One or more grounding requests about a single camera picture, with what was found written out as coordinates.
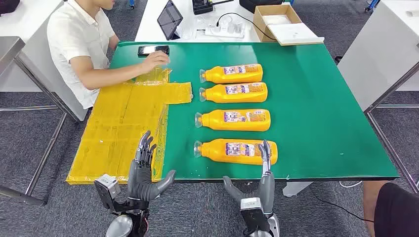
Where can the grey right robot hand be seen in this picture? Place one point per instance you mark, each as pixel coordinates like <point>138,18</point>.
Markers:
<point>268,189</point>

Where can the person's hand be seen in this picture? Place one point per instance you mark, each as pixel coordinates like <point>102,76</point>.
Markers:
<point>155,60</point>

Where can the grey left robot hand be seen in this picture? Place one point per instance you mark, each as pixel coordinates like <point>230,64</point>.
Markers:
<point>140,180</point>

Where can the orange detergent bottle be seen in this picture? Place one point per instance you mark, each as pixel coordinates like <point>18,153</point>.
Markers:
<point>235,78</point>
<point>229,157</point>
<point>235,97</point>
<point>235,126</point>

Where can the person's forearm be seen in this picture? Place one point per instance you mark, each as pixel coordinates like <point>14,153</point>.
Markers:
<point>114,76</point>

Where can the black smartphone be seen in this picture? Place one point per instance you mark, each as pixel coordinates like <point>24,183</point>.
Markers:
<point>152,50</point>

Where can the white table leg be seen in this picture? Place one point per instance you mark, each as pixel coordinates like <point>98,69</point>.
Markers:
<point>294,189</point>

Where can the white table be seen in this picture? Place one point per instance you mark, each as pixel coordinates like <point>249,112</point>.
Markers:
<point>147,26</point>

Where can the black tablet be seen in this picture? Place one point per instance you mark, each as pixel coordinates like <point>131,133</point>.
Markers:
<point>168,19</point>

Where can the yellow taped cardboard sheet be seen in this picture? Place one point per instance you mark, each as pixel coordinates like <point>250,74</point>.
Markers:
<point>111,130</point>

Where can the black electronic device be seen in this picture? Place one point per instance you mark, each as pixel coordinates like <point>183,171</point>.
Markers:
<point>201,6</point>

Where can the white power strip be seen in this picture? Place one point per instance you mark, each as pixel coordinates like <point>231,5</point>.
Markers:
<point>222,32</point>

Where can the person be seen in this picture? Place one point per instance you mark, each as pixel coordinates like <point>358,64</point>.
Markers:
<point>396,212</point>
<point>75,36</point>

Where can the green table mat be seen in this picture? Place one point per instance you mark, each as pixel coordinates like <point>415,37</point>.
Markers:
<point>311,114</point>

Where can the brown cardboard box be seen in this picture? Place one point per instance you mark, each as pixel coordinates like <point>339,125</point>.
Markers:
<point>258,19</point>

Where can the black bag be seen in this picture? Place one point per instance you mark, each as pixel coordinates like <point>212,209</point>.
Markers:
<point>8,6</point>
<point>258,5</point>

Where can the white foam pad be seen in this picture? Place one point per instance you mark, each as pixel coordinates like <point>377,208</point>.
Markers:
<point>276,19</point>

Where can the white foam board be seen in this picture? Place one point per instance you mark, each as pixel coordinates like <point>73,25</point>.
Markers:
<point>294,34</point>

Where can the white desk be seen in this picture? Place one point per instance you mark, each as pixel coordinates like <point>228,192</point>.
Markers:
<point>376,49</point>
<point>19,19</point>

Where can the steel table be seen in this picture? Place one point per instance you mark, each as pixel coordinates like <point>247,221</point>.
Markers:
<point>9,49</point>

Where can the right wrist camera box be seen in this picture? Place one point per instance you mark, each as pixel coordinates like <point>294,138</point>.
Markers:
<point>252,209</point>

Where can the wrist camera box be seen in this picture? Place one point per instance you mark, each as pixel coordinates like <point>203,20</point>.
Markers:
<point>106,186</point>
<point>252,209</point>

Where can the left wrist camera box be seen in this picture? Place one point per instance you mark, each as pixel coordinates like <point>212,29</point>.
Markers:
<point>106,186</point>

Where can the blue metal frame leg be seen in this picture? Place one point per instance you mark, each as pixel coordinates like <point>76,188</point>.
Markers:
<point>132,3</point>
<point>372,5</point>

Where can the steel table frame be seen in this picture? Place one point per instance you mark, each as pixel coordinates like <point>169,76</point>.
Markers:
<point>389,88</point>

